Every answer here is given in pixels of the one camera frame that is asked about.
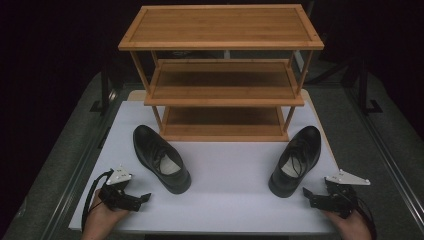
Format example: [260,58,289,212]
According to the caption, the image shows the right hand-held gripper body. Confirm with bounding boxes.
[309,168,372,220]

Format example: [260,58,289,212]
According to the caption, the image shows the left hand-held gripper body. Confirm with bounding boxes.
[97,165,143,213]

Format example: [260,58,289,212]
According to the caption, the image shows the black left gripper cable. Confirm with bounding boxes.
[81,168,115,232]

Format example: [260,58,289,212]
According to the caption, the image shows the black leather lace-up shoe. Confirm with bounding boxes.
[267,125,323,199]
[132,124,193,195]

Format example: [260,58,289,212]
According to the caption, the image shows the wooden three-tier shoe rack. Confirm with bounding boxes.
[117,3,325,143]

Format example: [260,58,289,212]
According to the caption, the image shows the person's right hand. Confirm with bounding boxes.
[323,209,373,240]

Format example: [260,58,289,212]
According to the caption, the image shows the black metal stand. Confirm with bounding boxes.
[357,58,384,115]
[89,61,117,116]

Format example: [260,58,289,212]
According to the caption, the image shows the person's left hand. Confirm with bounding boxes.
[81,189,130,240]

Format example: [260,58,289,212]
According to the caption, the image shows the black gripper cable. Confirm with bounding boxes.
[81,168,115,232]
[349,191,378,240]

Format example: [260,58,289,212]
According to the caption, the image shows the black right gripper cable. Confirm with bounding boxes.
[349,191,378,240]

